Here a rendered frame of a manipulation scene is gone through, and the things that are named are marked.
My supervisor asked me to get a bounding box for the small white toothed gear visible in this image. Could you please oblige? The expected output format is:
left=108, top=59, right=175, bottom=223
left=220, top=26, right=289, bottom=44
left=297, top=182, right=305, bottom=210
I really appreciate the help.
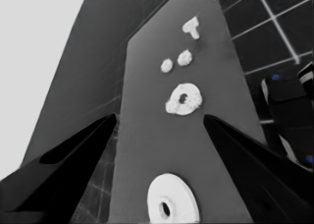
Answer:
left=177, top=48, right=193, bottom=68
left=160, top=58, right=174, bottom=74

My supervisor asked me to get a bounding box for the large thick white disc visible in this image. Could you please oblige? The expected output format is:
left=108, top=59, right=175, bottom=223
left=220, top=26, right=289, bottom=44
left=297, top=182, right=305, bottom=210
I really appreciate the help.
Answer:
left=146, top=173, right=201, bottom=224

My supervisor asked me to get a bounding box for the large white toothed gear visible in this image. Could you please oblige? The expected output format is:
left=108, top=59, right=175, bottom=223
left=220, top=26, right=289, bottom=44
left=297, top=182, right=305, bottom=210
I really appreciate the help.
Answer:
left=188, top=91, right=203, bottom=111
left=165, top=98, right=181, bottom=115

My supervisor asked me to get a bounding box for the small white T-shaped piece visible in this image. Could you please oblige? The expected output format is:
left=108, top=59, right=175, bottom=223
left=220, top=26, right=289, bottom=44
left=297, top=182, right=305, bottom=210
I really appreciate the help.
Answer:
left=182, top=16, right=201, bottom=40

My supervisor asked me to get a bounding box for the dark robot body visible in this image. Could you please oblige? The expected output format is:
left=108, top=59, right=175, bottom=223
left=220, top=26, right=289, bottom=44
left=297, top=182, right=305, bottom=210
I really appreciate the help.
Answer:
left=260, top=61, right=314, bottom=171

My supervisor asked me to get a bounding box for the white round carrier with pins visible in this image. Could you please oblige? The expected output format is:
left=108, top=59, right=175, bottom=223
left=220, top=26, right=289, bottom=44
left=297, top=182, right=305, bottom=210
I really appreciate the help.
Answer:
left=165, top=83, right=203, bottom=117

